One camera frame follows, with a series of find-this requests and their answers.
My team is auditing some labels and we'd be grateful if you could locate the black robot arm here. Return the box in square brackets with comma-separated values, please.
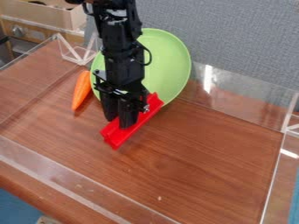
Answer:
[65, 0, 153, 129]

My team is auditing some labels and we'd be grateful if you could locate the clear acrylic tray wall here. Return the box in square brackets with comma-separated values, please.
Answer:
[0, 39, 299, 224]

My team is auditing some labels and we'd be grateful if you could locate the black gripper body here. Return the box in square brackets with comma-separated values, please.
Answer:
[91, 46, 150, 112]

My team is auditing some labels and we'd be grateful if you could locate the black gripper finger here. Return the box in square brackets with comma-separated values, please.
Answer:
[118, 99, 139, 130]
[101, 93, 118, 122]

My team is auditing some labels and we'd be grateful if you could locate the cardboard box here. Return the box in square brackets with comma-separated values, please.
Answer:
[0, 0, 87, 30]

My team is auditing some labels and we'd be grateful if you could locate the red star-shaped block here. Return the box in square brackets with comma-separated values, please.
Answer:
[99, 93, 165, 150]

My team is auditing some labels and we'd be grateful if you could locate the orange toy carrot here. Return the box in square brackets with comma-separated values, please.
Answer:
[71, 70, 91, 110]

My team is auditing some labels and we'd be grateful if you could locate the black cable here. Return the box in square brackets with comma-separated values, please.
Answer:
[135, 40, 156, 67]

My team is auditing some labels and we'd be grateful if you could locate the green round plate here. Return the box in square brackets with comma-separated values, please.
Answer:
[89, 27, 193, 107]

